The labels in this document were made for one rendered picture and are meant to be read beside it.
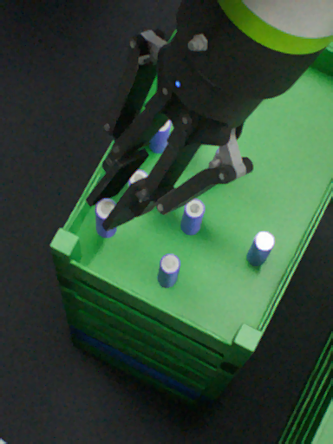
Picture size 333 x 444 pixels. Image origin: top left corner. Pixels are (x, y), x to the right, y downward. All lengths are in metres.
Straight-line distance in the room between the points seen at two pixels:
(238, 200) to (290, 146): 0.08
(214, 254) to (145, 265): 0.07
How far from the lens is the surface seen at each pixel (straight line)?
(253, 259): 1.07
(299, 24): 0.69
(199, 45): 0.73
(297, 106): 1.15
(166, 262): 1.02
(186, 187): 0.85
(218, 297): 1.09
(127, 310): 1.11
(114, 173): 0.91
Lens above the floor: 1.55
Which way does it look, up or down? 75 degrees down
